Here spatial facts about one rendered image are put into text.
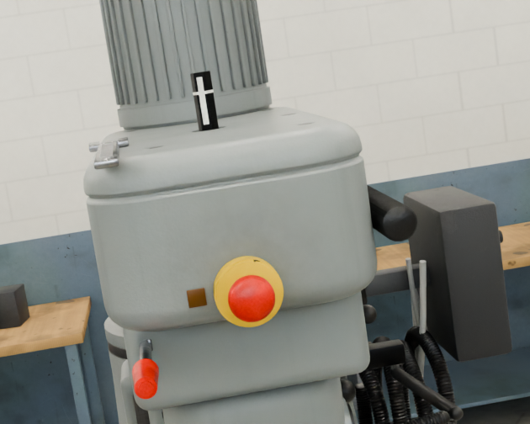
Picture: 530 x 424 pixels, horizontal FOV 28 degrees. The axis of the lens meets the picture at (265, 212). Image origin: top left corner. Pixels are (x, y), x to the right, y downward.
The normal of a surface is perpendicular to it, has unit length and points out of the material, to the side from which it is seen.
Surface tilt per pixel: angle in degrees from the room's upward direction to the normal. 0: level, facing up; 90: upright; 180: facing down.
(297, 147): 63
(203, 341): 90
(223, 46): 90
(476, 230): 90
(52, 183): 90
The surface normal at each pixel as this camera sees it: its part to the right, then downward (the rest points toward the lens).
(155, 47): -0.32, 0.19
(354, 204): 0.71, 0.00
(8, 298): -0.04, 0.16
